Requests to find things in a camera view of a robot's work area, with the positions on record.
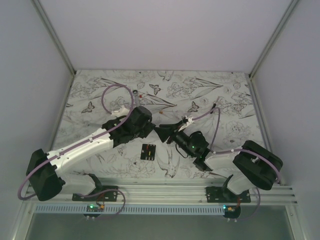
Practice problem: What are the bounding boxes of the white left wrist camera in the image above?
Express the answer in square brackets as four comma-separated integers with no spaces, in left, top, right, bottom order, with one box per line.
[111,105,130,118]

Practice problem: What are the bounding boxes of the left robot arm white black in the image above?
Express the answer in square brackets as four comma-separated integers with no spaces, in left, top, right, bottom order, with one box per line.
[26,106,155,202]

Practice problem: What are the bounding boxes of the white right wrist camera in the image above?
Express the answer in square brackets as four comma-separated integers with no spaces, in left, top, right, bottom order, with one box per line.
[178,116,194,132]

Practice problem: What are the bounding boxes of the controller board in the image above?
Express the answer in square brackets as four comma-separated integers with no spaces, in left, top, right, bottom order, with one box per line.
[223,205,241,219]
[86,203,105,213]

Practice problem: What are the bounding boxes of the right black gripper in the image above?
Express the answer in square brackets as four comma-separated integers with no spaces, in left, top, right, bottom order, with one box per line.
[153,120,195,158]

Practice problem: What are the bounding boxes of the aluminium frame post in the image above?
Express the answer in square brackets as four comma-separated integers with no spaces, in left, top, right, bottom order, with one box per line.
[248,0,301,80]
[30,0,77,76]

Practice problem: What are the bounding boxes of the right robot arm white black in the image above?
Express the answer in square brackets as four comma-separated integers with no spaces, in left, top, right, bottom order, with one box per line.
[154,123,284,203]

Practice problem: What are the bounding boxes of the black fuse box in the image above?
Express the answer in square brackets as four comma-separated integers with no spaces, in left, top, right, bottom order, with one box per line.
[140,143,156,161]

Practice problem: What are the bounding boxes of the left controller board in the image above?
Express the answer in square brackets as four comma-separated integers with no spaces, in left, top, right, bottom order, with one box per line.
[86,203,105,213]

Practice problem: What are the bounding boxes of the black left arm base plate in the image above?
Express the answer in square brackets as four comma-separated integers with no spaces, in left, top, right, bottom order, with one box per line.
[72,185,119,202]

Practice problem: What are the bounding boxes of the left aluminium frame post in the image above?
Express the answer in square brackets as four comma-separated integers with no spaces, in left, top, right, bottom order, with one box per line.
[30,0,77,76]

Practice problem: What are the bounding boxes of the right controller board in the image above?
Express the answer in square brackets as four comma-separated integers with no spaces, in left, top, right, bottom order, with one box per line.
[223,205,241,219]

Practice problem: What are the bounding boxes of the white slotted cable duct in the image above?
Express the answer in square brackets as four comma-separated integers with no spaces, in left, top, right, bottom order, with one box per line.
[34,204,224,216]

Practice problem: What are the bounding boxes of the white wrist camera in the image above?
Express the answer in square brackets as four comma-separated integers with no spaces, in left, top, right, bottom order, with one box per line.
[111,105,130,118]
[178,116,194,132]

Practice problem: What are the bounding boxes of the aluminium mounting rail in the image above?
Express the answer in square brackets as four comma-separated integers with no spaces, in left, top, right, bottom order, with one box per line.
[24,176,298,206]

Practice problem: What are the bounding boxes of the silver combination wrench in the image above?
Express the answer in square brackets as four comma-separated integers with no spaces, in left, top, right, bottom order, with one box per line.
[132,89,140,107]

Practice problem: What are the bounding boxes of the right aluminium frame post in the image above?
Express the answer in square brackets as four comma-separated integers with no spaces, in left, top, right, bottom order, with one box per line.
[248,0,301,80]

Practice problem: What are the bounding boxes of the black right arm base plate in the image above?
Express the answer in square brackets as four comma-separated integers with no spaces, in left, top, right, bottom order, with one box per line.
[205,186,251,204]

